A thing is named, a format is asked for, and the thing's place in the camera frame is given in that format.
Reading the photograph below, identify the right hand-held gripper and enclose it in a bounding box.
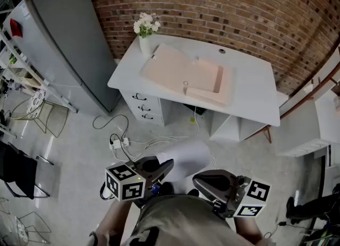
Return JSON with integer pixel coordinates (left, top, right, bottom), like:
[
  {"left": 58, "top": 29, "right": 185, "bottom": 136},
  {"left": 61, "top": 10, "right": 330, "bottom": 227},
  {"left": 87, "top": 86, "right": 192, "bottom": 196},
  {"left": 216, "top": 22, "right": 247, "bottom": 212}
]
[{"left": 192, "top": 169, "right": 272, "bottom": 219}]

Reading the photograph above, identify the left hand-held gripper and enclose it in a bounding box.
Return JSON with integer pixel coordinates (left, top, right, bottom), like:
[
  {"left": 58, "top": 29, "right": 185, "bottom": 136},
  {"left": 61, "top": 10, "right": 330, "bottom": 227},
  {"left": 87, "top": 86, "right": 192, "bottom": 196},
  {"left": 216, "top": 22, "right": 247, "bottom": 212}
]
[{"left": 105, "top": 155, "right": 175, "bottom": 201}]

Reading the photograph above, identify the white A4 paper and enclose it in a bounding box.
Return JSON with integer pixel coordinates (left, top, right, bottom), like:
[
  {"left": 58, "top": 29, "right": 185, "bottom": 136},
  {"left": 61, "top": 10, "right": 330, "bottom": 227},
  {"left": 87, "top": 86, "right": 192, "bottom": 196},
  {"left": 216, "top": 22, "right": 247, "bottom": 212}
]
[{"left": 156, "top": 140, "right": 211, "bottom": 182}]

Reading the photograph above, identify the beige file box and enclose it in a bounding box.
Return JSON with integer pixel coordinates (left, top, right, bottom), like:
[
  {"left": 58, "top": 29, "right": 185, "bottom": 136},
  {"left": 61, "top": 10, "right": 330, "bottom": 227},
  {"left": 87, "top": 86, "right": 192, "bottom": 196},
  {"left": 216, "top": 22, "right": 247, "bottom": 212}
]
[{"left": 140, "top": 43, "right": 234, "bottom": 107}]

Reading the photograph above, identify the person's right forearm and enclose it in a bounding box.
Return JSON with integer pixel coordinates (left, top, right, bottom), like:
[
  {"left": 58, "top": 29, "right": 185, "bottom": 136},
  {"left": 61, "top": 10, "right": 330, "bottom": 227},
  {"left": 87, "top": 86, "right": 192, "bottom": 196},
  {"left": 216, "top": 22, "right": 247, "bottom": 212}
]
[{"left": 233, "top": 215, "right": 268, "bottom": 246}]

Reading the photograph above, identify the person's left forearm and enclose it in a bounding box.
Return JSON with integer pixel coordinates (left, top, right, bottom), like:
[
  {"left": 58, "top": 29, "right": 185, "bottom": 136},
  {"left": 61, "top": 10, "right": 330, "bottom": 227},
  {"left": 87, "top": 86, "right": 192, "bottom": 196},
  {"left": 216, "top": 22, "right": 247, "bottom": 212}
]
[{"left": 95, "top": 199, "right": 133, "bottom": 243}]

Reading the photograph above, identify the person's left black shoe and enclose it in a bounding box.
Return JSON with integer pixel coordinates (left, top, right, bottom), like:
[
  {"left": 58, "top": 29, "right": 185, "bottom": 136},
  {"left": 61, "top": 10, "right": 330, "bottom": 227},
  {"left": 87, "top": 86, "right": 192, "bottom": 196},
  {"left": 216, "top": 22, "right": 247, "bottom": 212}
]
[{"left": 159, "top": 182, "right": 175, "bottom": 195}]

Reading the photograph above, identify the white power strip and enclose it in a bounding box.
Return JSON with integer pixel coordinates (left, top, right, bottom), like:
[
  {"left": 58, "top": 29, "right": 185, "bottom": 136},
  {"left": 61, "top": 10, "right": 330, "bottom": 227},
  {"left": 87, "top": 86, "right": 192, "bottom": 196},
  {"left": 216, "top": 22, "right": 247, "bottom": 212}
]
[{"left": 109, "top": 137, "right": 131, "bottom": 150}]

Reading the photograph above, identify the person's beige t-shirt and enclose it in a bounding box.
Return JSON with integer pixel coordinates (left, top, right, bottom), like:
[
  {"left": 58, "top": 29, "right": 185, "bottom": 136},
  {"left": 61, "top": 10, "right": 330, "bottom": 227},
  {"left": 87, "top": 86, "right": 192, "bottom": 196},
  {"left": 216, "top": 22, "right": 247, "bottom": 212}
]
[{"left": 121, "top": 193, "right": 257, "bottom": 246}]

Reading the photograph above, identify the white desk with drawers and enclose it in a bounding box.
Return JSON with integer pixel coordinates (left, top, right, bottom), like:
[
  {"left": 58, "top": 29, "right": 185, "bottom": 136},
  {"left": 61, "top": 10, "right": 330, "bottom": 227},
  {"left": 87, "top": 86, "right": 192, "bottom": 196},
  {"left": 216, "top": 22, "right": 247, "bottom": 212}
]
[{"left": 107, "top": 34, "right": 281, "bottom": 144}]

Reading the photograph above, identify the black chair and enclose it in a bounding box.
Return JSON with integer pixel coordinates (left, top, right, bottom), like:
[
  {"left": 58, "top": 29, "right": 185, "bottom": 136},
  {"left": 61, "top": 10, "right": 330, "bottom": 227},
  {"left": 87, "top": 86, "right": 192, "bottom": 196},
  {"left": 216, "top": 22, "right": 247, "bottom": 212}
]
[{"left": 0, "top": 141, "right": 54, "bottom": 200}]

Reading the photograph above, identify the white flower bouquet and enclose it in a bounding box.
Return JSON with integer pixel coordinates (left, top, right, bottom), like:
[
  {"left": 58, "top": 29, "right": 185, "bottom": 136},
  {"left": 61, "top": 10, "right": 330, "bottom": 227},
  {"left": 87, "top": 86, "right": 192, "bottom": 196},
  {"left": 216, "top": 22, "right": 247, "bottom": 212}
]
[{"left": 133, "top": 12, "right": 162, "bottom": 39}]

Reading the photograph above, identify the grey refrigerator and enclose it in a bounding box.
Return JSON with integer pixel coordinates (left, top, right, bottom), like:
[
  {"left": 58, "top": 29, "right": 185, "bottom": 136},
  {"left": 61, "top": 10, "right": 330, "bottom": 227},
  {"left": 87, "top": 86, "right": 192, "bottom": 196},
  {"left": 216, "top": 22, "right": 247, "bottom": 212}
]
[{"left": 2, "top": 0, "right": 122, "bottom": 115}]

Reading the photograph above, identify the white metal rack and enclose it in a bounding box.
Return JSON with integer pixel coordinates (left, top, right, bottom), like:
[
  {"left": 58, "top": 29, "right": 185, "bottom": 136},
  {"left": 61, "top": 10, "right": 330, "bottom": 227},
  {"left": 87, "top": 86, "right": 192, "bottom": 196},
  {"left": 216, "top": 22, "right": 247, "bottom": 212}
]
[{"left": 0, "top": 27, "right": 78, "bottom": 113}]

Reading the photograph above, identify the red flat tag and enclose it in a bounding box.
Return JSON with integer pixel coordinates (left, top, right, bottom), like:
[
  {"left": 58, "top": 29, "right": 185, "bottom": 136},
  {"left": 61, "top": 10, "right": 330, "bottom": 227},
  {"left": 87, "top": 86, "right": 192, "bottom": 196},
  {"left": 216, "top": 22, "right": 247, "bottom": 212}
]
[{"left": 10, "top": 18, "right": 23, "bottom": 38}]

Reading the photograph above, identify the white floor cable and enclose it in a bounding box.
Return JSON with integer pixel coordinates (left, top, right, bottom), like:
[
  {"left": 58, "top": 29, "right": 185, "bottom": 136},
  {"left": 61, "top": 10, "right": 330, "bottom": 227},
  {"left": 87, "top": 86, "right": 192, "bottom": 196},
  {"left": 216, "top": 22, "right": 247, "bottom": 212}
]
[
  {"left": 193, "top": 106, "right": 201, "bottom": 139},
  {"left": 130, "top": 134, "right": 190, "bottom": 150}
]

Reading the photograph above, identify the black power cable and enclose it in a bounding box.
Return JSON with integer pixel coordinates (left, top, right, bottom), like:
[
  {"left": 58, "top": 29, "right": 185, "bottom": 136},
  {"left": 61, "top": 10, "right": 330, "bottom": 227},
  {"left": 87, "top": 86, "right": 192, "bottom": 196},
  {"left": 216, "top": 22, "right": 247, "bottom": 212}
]
[{"left": 109, "top": 133, "right": 139, "bottom": 162}]

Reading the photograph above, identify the grey floor cable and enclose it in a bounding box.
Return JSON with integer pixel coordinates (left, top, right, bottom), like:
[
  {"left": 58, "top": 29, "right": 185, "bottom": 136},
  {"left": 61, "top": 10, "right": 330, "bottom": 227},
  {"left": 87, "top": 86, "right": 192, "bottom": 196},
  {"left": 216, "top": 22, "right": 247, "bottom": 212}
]
[{"left": 92, "top": 114, "right": 130, "bottom": 141}]

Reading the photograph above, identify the wire chair with patterned cushion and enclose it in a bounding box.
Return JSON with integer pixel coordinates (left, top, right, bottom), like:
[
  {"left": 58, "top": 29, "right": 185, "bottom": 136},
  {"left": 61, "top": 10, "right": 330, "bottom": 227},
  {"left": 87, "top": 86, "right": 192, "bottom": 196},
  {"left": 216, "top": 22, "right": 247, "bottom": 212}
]
[
  {"left": 0, "top": 210, "right": 53, "bottom": 245},
  {"left": 12, "top": 88, "right": 70, "bottom": 138}
]

